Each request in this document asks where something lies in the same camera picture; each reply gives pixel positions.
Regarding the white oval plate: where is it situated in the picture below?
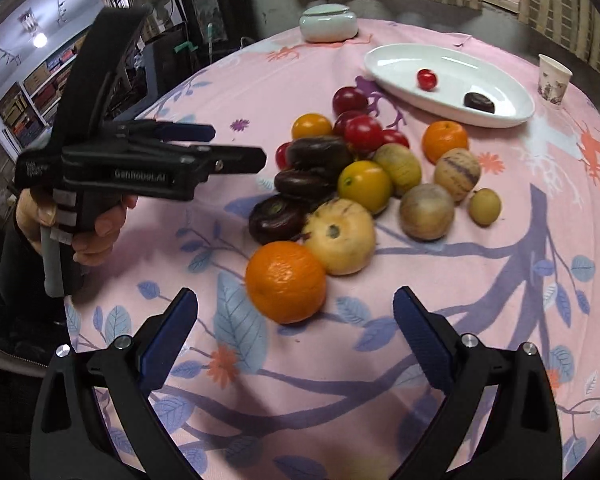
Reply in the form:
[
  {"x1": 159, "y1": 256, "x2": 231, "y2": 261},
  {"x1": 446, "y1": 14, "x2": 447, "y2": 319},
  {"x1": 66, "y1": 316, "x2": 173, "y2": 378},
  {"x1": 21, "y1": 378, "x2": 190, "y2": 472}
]
[{"x1": 364, "y1": 44, "x2": 535, "y2": 129}]

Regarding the floral paper cup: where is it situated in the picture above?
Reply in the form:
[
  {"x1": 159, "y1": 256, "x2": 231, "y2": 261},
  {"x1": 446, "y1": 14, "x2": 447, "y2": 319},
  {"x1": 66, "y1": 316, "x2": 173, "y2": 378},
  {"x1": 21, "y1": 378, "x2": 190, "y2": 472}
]
[{"x1": 538, "y1": 54, "x2": 572, "y2": 106}]

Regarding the pink patterned tablecloth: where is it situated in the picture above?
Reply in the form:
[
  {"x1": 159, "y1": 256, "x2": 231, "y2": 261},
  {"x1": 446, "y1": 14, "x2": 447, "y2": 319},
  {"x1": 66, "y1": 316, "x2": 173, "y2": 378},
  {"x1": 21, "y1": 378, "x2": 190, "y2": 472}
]
[{"x1": 63, "y1": 17, "x2": 600, "y2": 480}]

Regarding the small water chestnut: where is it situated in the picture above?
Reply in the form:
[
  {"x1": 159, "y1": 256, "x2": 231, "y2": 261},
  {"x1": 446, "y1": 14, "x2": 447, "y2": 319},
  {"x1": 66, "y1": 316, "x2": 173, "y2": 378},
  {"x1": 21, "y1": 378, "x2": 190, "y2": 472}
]
[{"x1": 464, "y1": 92, "x2": 495, "y2": 114}]

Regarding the orange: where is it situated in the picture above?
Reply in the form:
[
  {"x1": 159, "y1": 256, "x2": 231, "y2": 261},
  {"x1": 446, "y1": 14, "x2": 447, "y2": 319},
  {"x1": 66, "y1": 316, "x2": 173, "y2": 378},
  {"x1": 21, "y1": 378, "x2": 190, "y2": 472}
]
[
  {"x1": 245, "y1": 242, "x2": 327, "y2": 325},
  {"x1": 422, "y1": 120, "x2": 469, "y2": 164}
]

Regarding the small yellow longan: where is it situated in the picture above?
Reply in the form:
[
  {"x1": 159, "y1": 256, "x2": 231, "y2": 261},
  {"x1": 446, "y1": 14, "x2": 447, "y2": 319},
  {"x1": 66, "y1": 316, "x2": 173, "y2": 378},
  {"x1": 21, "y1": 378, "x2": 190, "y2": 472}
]
[{"x1": 468, "y1": 188, "x2": 502, "y2": 226}]

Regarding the right checkered curtain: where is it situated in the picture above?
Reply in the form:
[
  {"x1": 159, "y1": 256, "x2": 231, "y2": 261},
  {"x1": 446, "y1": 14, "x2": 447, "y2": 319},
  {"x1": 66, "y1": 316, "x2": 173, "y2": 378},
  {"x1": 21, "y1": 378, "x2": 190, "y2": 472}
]
[{"x1": 518, "y1": 0, "x2": 600, "y2": 74}]

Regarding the pale green lidded jar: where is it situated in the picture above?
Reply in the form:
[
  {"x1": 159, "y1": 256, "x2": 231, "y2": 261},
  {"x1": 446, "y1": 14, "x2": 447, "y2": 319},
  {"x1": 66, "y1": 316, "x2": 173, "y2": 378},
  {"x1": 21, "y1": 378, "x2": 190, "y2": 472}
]
[{"x1": 299, "y1": 3, "x2": 358, "y2": 44}]

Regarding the left hand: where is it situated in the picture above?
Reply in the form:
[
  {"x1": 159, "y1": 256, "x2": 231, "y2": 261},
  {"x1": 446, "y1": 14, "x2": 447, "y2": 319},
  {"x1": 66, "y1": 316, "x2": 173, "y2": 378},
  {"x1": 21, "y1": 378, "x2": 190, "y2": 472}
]
[{"x1": 14, "y1": 187, "x2": 140, "y2": 268}]

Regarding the small red cherry tomato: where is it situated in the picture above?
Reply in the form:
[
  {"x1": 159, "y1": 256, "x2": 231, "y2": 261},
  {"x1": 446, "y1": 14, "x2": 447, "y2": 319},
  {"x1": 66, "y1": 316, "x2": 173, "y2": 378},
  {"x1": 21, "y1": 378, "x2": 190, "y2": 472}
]
[{"x1": 417, "y1": 68, "x2": 438, "y2": 91}]

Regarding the large striped pepino melon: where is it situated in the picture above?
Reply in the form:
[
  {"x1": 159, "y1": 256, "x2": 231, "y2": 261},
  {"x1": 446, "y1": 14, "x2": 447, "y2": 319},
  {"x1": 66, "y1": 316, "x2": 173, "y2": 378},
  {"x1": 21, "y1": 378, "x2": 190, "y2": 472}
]
[{"x1": 301, "y1": 198, "x2": 376, "y2": 276}]

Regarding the dark red plum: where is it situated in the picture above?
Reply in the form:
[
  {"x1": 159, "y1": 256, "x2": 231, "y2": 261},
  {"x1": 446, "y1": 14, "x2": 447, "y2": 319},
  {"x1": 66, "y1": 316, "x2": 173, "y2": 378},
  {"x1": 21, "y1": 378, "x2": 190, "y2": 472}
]
[
  {"x1": 332, "y1": 110, "x2": 365, "y2": 136},
  {"x1": 332, "y1": 86, "x2": 368, "y2": 116}
]

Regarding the greenish pepino melon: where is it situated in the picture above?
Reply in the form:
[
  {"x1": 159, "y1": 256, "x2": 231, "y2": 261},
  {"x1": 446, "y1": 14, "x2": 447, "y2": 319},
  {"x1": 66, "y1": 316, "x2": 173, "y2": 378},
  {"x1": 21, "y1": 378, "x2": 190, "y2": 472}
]
[{"x1": 373, "y1": 143, "x2": 422, "y2": 197}]

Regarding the round brownish fruit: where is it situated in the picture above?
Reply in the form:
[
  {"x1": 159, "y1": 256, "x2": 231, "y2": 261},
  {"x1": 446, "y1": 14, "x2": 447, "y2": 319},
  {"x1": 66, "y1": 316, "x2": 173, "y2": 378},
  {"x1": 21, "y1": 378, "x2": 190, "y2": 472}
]
[{"x1": 399, "y1": 183, "x2": 455, "y2": 242}]

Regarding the yellow orange tomato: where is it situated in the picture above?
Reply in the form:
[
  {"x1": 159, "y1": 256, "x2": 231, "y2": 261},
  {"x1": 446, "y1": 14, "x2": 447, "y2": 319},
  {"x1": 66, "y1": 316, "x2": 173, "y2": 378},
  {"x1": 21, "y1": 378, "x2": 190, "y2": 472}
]
[{"x1": 291, "y1": 113, "x2": 332, "y2": 140}]

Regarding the dark water chestnut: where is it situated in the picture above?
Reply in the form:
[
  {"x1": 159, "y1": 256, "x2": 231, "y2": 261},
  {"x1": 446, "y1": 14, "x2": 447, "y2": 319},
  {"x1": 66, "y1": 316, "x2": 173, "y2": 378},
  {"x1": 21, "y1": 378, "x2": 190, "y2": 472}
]
[
  {"x1": 248, "y1": 194, "x2": 309, "y2": 245},
  {"x1": 274, "y1": 169, "x2": 336, "y2": 200},
  {"x1": 286, "y1": 136, "x2": 354, "y2": 172}
]

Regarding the bookshelf with books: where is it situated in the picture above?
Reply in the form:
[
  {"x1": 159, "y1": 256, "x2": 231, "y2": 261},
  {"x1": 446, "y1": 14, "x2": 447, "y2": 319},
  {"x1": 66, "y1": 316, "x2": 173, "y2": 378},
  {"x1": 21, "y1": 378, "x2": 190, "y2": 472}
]
[{"x1": 0, "y1": 27, "x2": 90, "y2": 152}]

